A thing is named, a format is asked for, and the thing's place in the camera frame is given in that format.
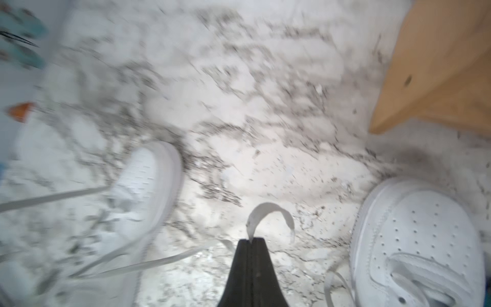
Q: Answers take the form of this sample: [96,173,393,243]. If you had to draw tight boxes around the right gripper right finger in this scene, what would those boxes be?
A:
[251,237,288,307]

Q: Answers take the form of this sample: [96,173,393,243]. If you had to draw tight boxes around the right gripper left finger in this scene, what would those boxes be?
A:
[217,239,253,307]

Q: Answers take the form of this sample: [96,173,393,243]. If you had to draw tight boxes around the white sneaker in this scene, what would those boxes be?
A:
[343,177,486,306]
[1,141,280,306]

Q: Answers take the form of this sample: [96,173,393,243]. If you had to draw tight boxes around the wooden shelf stand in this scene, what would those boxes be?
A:
[369,1,490,135]

